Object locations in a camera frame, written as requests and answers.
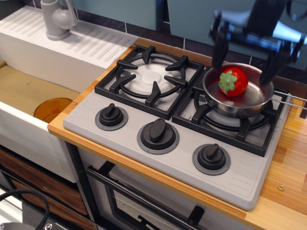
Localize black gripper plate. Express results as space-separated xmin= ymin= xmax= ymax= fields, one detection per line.
xmin=210 ymin=0 xmax=306 ymax=85

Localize red plastic toy strawberry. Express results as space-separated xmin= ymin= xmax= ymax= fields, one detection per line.
xmin=219 ymin=67 xmax=248 ymax=97

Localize grey toy stove top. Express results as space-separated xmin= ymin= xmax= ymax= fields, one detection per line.
xmin=63 ymin=46 xmax=292 ymax=210

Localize black right stove knob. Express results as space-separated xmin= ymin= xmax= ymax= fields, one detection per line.
xmin=192 ymin=144 xmax=231 ymax=176

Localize black stove knob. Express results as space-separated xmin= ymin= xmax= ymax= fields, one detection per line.
xmin=95 ymin=103 xmax=129 ymax=131
xmin=192 ymin=144 xmax=231 ymax=176
xmin=137 ymin=118 xmax=180 ymax=155

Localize black middle stove knob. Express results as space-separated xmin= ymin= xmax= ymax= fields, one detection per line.
xmin=137 ymin=118 xmax=180 ymax=155

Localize black left stove knob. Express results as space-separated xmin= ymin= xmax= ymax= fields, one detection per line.
xmin=95 ymin=103 xmax=129 ymax=131

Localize stainless steel saucepan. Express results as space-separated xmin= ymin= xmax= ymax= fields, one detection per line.
xmin=202 ymin=62 xmax=307 ymax=120

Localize black right burner grate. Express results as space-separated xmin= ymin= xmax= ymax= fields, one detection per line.
xmin=172 ymin=67 xmax=292 ymax=157

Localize black burner grate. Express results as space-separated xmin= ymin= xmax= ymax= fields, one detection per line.
xmin=172 ymin=67 xmax=292 ymax=157
xmin=94 ymin=46 xmax=204 ymax=120

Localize black left burner grate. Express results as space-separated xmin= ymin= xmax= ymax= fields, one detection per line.
xmin=94 ymin=46 xmax=204 ymax=120

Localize grey toy faucet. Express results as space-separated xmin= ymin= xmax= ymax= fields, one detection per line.
xmin=40 ymin=0 xmax=77 ymax=41

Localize white toy sink unit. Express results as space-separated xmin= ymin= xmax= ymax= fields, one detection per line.
xmin=0 ymin=6 xmax=136 ymax=183

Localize wooden drawer fronts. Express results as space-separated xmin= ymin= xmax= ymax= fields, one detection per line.
xmin=0 ymin=146 xmax=95 ymax=230

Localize oven door with black handle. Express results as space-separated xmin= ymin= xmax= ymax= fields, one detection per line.
xmin=86 ymin=161 xmax=250 ymax=230

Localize black braided cable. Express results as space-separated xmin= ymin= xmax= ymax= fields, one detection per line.
xmin=0 ymin=188 xmax=50 ymax=230

